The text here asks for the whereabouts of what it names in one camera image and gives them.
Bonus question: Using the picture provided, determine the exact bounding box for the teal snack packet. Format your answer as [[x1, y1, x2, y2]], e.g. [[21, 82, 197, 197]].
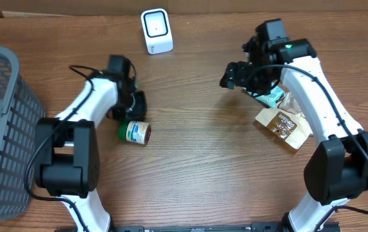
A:
[[247, 84, 286, 108]]

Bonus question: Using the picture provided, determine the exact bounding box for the green lid white jar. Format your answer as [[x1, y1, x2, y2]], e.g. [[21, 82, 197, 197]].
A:
[[118, 121, 151, 145]]

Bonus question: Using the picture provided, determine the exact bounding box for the beige brown bag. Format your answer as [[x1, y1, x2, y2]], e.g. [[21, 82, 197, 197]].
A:
[[255, 92, 313, 150]]

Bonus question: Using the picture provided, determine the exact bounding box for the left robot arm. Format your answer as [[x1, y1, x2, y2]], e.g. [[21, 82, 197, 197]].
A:
[[24, 55, 151, 231]]

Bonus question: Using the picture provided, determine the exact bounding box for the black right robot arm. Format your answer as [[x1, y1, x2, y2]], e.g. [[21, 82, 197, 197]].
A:
[[220, 19, 368, 231]]

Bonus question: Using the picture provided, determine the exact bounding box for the white barcode scanner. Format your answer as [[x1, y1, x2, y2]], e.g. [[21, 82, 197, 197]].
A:
[[140, 8, 173, 55]]

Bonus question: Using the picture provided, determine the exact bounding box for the grey plastic mesh basket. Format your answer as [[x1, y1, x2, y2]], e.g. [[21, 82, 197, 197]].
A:
[[0, 46, 45, 220]]

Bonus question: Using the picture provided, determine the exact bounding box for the brown cardboard backdrop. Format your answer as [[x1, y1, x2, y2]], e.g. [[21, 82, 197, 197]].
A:
[[0, 0, 368, 17]]

